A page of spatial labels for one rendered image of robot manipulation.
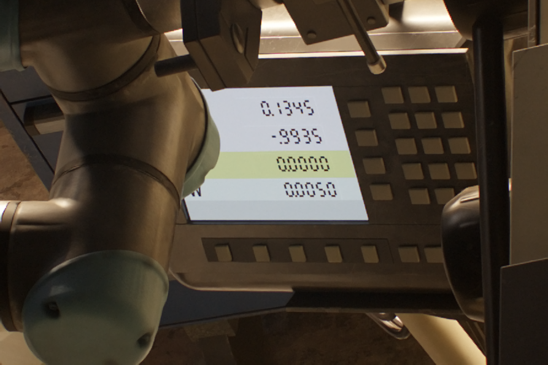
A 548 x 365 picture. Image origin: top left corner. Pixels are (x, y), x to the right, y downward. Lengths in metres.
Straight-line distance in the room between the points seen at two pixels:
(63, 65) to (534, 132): 0.54
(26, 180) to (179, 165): 2.53
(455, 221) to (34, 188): 2.82
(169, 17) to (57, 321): 0.18
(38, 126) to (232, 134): 1.16
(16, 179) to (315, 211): 2.01
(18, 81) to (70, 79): 1.69
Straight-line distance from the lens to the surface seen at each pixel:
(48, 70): 1.73
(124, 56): 1.73
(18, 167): 4.30
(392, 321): 2.50
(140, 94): 1.74
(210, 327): 3.76
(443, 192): 2.23
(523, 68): 1.26
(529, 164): 1.22
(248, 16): 1.67
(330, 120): 2.24
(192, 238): 2.36
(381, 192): 2.25
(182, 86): 1.77
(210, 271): 2.37
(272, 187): 2.30
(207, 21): 1.62
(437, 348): 2.46
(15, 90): 3.43
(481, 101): 1.39
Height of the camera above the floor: 2.74
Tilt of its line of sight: 42 degrees down
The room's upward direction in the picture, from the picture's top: 30 degrees counter-clockwise
